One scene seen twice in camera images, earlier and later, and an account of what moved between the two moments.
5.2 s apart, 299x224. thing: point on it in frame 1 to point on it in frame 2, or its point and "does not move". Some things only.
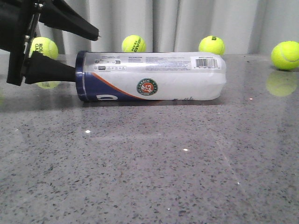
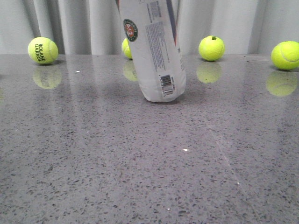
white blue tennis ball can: x=102 y=76 to x=153 y=28
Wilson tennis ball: x=212 y=44 does not move
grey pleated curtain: x=244 y=26 does not move
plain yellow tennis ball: x=285 y=55 does not move
